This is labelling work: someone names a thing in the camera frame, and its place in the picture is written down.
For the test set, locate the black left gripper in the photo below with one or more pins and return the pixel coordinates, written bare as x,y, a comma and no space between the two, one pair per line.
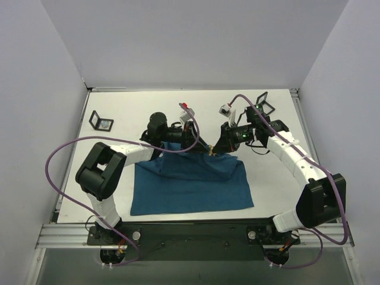
192,138

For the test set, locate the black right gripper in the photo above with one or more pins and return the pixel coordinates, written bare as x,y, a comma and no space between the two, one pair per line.
226,135

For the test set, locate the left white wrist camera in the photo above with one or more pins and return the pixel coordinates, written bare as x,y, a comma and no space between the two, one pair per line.
186,113

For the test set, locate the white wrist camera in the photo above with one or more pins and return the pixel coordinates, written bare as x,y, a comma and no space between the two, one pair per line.
186,113
230,113

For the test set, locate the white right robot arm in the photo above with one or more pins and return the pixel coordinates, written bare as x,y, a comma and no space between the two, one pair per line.
322,197

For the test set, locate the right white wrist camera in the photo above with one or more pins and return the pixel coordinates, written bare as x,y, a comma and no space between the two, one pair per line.
230,113

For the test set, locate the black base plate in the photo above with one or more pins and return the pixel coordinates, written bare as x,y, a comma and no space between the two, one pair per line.
198,240

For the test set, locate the black display box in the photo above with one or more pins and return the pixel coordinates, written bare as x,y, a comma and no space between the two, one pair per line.
262,104
95,121

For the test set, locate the blue t-shirt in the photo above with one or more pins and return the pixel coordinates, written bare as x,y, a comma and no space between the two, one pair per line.
180,183

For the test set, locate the left black display box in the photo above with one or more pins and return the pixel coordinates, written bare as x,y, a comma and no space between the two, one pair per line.
95,121

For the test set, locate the gold leaf brooch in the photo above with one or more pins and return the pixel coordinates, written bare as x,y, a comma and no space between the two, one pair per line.
210,151

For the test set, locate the aluminium frame rail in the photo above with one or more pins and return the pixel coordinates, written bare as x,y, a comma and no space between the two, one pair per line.
63,236

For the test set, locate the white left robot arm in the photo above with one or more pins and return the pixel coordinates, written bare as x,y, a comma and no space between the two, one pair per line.
101,170

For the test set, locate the right black display box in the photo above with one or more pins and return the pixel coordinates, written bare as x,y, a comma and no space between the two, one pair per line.
262,104

